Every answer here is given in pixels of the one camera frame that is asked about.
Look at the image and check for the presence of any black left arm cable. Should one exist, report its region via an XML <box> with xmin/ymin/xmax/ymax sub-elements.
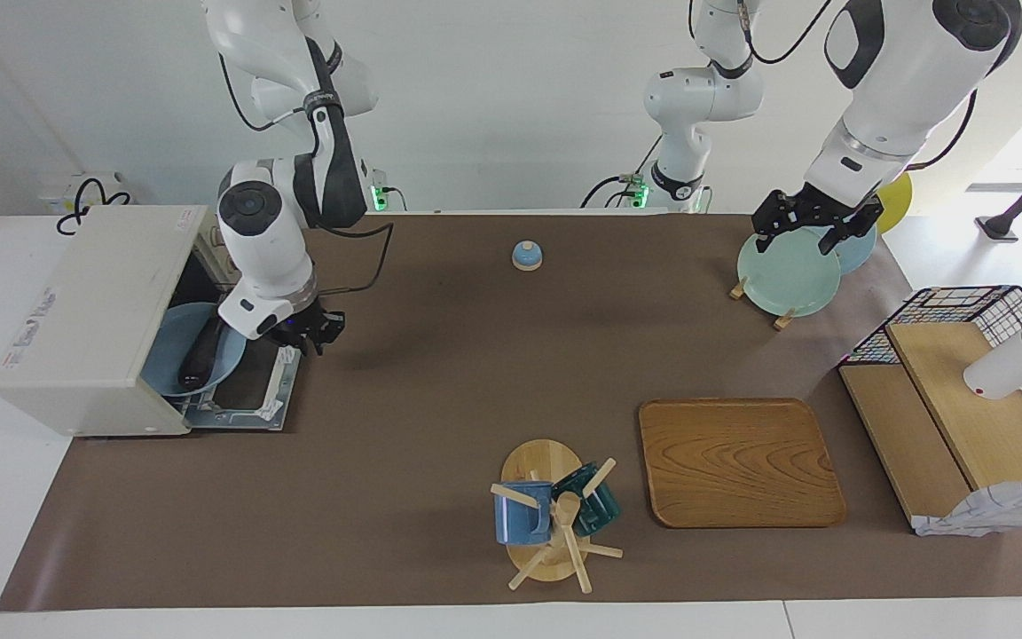
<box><xmin>688</xmin><ymin>0</ymin><xmax>1022</xmax><ymax>170</ymax></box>

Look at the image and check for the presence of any brown table mat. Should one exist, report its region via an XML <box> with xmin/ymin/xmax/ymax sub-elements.
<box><xmin>0</xmin><ymin>213</ymin><xmax>1022</xmax><ymax>613</ymax></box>

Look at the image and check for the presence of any beige toaster oven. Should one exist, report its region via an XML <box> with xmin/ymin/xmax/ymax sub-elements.
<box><xmin>0</xmin><ymin>206</ymin><xmax>210</xmax><ymax>438</ymax></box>

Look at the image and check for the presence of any wooden mug tree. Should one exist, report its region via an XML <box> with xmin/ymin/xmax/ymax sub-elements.
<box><xmin>491</xmin><ymin>439</ymin><xmax>625</xmax><ymax>594</ymax></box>

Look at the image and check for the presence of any wooden plate rack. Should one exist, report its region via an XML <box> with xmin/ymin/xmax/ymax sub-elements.
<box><xmin>729</xmin><ymin>275</ymin><xmax>798</xmax><ymax>331</ymax></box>

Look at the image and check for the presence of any light blue racked plate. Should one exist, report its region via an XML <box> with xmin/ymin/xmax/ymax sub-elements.
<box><xmin>808</xmin><ymin>222</ymin><xmax>878</xmax><ymax>276</ymax></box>

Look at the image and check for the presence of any light blue serving plate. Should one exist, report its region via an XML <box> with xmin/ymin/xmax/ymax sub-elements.
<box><xmin>140</xmin><ymin>302</ymin><xmax>248</xmax><ymax>398</ymax></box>

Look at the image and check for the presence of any yellow plate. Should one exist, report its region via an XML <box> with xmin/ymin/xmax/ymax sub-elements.
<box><xmin>875</xmin><ymin>171</ymin><xmax>914</xmax><ymax>234</ymax></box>

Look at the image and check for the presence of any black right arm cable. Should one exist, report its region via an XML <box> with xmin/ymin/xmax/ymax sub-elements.
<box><xmin>218</xmin><ymin>53</ymin><xmax>397</xmax><ymax>294</ymax></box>

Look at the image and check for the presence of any dark green mug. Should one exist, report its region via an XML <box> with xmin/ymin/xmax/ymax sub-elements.
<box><xmin>551</xmin><ymin>461</ymin><xmax>622</xmax><ymax>537</ymax></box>

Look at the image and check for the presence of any glass oven door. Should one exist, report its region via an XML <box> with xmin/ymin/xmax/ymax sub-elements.
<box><xmin>169</xmin><ymin>342</ymin><xmax>303</xmax><ymax>433</ymax></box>

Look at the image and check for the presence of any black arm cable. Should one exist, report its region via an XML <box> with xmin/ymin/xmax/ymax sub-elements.
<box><xmin>688</xmin><ymin>0</ymin><xmax>1022</xmax><ymax>170</ymax></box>
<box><xmin>218</xmin><ymin>53</ymin><xmax>397</xmax><ymax>294</ymax></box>

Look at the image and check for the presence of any wooden stepped shelf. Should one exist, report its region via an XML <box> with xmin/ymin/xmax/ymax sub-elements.
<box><xmin>839</xmin><ymin>321</ymin><xmax>1022</xmax><ymax>525</ymax></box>

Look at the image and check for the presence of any black wire basket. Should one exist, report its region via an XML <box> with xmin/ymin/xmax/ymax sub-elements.
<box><xmin>837</xmin><ymin>286</ymin><xmax>1022</xmax><ymax>471</ymax></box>

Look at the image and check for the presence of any black coiled power cable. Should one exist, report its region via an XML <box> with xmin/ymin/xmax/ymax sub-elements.
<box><xmin>57</xmin><ymin>177</ymin><xmax>132</xmax><ymax>236</ymax></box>

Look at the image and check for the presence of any blue mug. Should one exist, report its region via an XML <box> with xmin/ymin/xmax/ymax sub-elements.
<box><xmin>493</xmin><ymin>482</ymin><xmax>554</xmax><ymax>546</ymax></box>

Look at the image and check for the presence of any pale green plate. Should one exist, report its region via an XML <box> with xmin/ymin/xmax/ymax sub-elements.
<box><xmin>737</xmin><ymin>226</ymin><xmax>842</xmax><ymax>318</ymax></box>

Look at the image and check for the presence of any rectangular wooden tray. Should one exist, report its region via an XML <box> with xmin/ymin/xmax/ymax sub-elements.
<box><xmin>638</xmin><ymin>398</ymin><xmax>847</xmax><ymax>530</ymax></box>

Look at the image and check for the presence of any marble pattern cloth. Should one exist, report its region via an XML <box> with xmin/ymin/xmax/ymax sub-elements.
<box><xmin>912</xmin><ymin>479</ymin><xmax>1022</xmax><ymax>538</ymax></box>

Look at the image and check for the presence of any white cup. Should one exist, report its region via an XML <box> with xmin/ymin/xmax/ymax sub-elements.
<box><xmin>963</xmin><ymin>302</ymin><xmax>1022</xmax><ymax>400</ymax></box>

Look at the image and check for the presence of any dark purple eggplant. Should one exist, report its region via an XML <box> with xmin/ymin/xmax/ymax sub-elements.
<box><xmin>178</xmin><ymin>318</ymin><xmax>228</xmax><ymax>391</ymax></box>

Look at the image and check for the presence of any white wall power outlet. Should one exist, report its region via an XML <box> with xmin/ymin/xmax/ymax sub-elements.
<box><xmin>41</xmin><ymin>173</ymin><xmax>135</xmax><ymax>218</ymax></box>

